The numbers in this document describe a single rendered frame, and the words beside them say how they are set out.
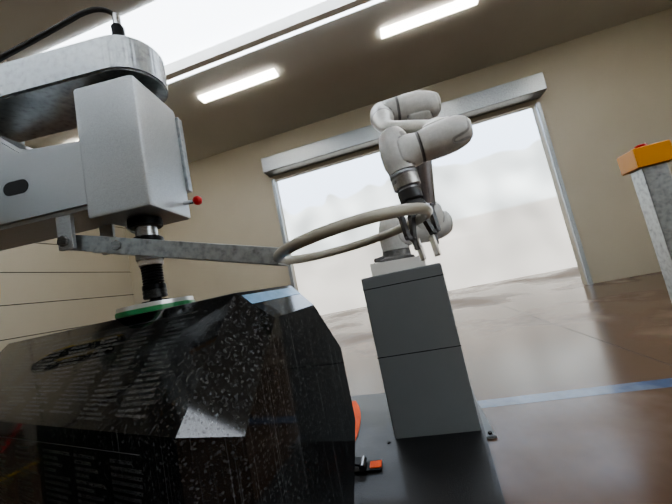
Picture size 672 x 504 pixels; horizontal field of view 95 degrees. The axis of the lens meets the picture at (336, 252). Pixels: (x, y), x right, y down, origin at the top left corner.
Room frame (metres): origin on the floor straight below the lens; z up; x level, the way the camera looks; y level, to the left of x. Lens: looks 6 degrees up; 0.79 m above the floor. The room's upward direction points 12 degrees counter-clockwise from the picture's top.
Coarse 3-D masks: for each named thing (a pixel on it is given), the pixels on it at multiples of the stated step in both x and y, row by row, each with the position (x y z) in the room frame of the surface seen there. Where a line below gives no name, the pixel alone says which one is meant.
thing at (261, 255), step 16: (64, 240) 0.89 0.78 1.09; (80, 240) 0.92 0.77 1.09; (96, 240) 0.92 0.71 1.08; (112, 240) 0.92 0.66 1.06; (128, 240) 0.91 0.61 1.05; (144, 240) 0.91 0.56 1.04; (160, 240) 0.91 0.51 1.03; (160, 256) 0.91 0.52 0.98; (176, 256) 0.90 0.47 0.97; (192, 256) 0.90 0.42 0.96; (208, 256) 0.90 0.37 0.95; (224, 256) 0.89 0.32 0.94; (240, 256) 0.89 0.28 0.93; (256, 256) 0.89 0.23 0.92; (272, 256) 0.88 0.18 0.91
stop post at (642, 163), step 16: (656, 144) 1.16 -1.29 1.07; (624, 160) 1.24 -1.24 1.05; (640, 160) 1.18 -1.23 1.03; (656, 160) 1.16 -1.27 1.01; (640, 176) 1.21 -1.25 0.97; (656, 176) 1.18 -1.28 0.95; (640, 192) 1.24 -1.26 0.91; (656, 192) 1.19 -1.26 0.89; (656, 208) 1.19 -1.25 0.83; (656, 224) 1.21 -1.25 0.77; (656, 240) 1.24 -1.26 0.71
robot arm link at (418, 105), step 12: (396, 96) 1.35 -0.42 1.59; (408, 96) 1.32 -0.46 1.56; (420, 96) 1.31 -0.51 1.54; (432, 96) 1.31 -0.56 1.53; (408, 108) 1.32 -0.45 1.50; (420, 108) 1.32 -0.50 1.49; (432, 108) 1.32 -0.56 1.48; (420, 168) 1.48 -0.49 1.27; (420, 180) 1.52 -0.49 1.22; (432, 180) 1.53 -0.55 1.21; (432, 192) 1.56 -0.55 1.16; (444, 216) 1.62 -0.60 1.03; (420, 228) 1.63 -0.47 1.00; (444, 228) 1.62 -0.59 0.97
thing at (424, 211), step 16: (384, 208) 0.70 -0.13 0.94; (400, 208) 0.71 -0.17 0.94; (416, 208) 0.74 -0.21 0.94; (336, 224) 0.69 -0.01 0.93; (352, 224) 0.69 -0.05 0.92; (368, 224) 0.70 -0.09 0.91; (416, 224) 0.99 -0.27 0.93; (304, 240) 0.72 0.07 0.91; (368, 240) 1.13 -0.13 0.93; (288, 256) 0.98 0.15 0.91; (304, 256) 1.06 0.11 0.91; (320, 256) 1.11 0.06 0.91
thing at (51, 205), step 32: (0, 160) 0.90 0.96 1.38; (32, 160) 0.89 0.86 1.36; (64, 160) 0.88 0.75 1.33; (0, 192) 0.90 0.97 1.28; (32, 192) 0.89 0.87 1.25; (64, 192) 0.89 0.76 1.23; (0, 224) 0.90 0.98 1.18; (32, 224) 0.92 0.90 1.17; (64, 224) 0.90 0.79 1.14; (96, 224) 1.04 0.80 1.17
